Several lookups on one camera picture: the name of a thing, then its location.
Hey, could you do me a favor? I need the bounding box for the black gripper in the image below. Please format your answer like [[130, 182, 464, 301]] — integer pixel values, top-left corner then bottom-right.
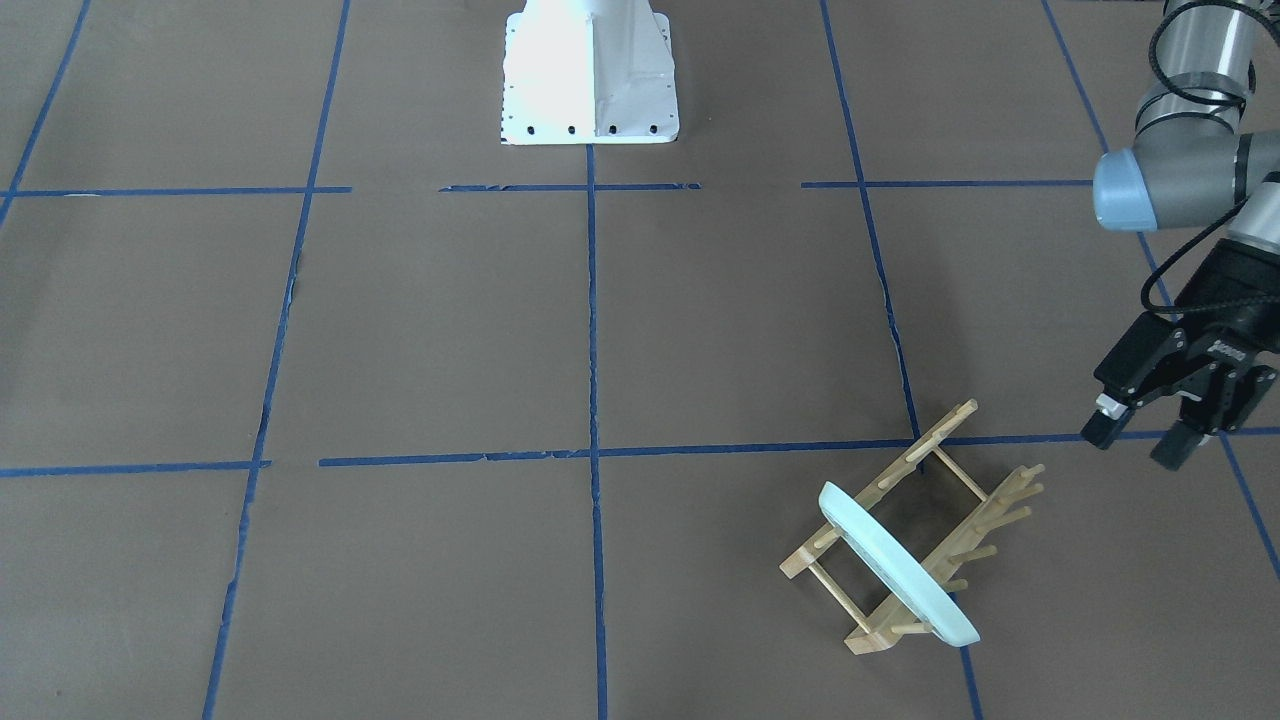
[[1080, 240, 1279, 471]]

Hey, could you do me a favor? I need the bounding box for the light green round plate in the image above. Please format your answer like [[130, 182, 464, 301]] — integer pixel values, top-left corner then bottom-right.
[[818, 482, 980, 647]]

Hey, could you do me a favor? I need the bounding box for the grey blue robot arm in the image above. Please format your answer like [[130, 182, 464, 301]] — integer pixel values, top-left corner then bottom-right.
[[1082, 1, 1279, 470]]

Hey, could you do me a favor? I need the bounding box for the wooden plate rack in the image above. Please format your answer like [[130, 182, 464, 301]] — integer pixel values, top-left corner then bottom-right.
[[780, 398, 1044, 655]]

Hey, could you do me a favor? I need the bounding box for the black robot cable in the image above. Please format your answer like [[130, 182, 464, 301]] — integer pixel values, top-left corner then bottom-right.
[[1140, 0, 1280, 313]]

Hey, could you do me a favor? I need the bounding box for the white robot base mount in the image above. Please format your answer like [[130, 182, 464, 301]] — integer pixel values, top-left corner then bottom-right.
[[500, 1, 681, 146]]

